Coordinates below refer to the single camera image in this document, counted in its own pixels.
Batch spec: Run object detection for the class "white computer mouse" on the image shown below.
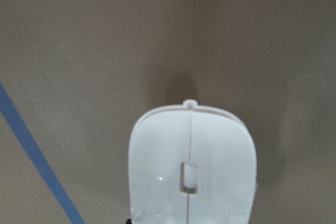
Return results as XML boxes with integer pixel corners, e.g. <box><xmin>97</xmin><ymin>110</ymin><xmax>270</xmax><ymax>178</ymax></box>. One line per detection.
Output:
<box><xmin>128</xmin><ymin>100</ymin><xmax>257</xmax><ymax>223</ymax></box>

